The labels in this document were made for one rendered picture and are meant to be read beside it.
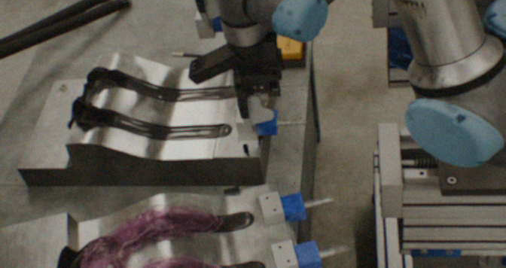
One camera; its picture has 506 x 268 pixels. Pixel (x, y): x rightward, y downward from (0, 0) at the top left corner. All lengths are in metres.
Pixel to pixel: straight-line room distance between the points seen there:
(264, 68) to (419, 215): 0.36
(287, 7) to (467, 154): 0.33
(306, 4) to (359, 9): 2.05
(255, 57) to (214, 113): 0.24
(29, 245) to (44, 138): 0.31
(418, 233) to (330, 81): 1.57
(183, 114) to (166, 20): 0.45
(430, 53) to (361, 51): 2.00
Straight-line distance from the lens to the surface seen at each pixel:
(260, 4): 1.05
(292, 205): 1.25
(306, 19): 1.01
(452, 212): 1.18
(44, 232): 1.29
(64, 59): 1.80
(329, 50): 2.86
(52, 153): 1.48
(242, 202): 1.29
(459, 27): 0.84
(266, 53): 1.18
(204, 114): 1.41
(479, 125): 0.86
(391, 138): 1.17
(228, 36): 1.15
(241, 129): 1.31
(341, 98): 2.65
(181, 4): 1.86
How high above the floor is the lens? 1.87
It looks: 46 degrees down
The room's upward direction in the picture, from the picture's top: 11 degrees counter-clockwise
